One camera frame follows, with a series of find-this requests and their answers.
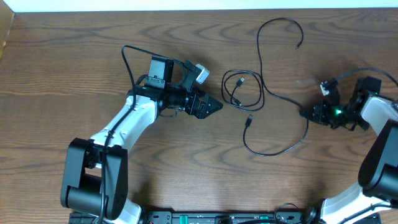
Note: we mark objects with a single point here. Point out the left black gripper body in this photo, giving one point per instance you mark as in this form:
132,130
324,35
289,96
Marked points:
195,103

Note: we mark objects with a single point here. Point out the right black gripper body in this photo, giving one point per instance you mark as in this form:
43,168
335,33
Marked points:
328,113

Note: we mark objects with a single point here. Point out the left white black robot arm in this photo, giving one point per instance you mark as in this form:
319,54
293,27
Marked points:
95,179

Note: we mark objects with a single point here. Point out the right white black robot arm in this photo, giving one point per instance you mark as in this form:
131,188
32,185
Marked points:
376,187

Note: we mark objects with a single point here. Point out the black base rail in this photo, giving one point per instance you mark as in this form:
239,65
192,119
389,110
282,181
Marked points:
164,217

